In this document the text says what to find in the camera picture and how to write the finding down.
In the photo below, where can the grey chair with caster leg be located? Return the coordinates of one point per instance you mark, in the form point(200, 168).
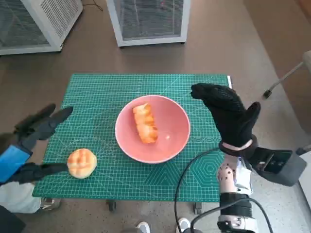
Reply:
point(284, 77)

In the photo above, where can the long braided toy bread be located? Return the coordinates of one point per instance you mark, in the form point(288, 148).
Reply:
point(145, 126)

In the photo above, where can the white mesh-front cabinet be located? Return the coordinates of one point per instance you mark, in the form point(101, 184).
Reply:
point(148, 21)

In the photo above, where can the white board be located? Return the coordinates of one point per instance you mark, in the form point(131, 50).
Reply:
point(306, 191)

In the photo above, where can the black chair caster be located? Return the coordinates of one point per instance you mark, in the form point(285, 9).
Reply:
point(302, 151)

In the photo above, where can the pink bowl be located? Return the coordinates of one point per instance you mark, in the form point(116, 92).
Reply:
point(172, 126)

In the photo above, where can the white shoe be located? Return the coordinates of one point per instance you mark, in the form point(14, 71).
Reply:
point(143, 227)
point(182, 224)

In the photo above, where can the white cabinet with louvered side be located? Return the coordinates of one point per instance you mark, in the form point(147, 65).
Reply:
point(48, 19)

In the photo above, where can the green cutting mat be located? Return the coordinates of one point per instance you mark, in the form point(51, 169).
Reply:
point(109, 184)

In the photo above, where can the round toy bread bun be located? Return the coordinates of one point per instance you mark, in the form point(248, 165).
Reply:
point(82, 163)

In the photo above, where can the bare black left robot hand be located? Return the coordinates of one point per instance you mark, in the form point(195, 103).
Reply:
point(14, 160)

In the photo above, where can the person's leg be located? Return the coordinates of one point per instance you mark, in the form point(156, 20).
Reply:
point(17, 199)

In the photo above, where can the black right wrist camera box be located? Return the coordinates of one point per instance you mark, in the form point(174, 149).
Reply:
point(286, 174)

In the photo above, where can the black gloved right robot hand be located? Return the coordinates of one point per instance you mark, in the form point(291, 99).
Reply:
point(230, 116)

